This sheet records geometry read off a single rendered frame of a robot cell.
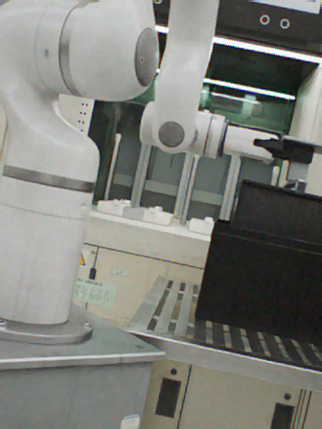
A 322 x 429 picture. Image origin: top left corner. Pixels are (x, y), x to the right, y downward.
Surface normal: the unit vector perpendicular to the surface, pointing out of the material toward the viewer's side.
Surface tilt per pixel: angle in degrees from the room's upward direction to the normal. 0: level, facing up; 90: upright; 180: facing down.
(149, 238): 90
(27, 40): 102
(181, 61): 55
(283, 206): 90
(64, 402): 90
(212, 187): 90
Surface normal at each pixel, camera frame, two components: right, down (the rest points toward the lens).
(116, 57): 0.10, 0.29
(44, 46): -0.39, 0.22
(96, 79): -0.28, 0.71
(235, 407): -0.05, 0.04
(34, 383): 0.65, 0.18
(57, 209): 0.45, 0.14
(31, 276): 0.18, 0.09
